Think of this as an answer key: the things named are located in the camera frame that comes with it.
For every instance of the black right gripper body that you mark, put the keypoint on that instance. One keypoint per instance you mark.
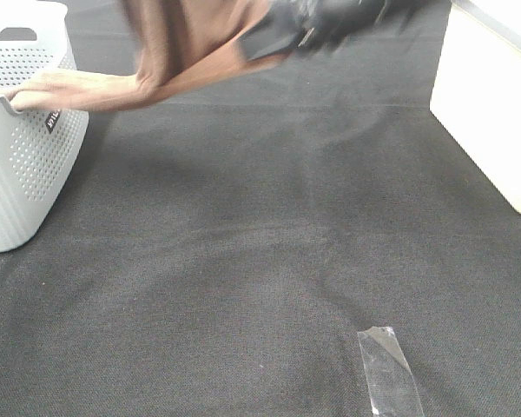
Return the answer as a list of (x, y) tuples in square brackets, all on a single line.
[(320, 24)]

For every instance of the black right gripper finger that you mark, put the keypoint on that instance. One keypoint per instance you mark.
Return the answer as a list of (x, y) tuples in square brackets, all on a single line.
[(279, 31)]

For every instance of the brown towel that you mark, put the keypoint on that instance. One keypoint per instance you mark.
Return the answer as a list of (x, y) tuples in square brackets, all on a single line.
[(185, 45)]

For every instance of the white plastic storage box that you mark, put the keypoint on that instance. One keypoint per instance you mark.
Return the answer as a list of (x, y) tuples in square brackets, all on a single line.
[(476, 95)]

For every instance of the black table cloth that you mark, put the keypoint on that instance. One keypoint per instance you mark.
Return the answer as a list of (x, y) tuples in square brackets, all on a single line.
[(217, 254)]

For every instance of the grey perforated laundry basket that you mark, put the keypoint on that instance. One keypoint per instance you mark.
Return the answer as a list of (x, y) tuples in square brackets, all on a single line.
[(37, 148)]

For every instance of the clear tape strip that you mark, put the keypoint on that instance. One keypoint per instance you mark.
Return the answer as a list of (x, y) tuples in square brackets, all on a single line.
[(391, 386)]

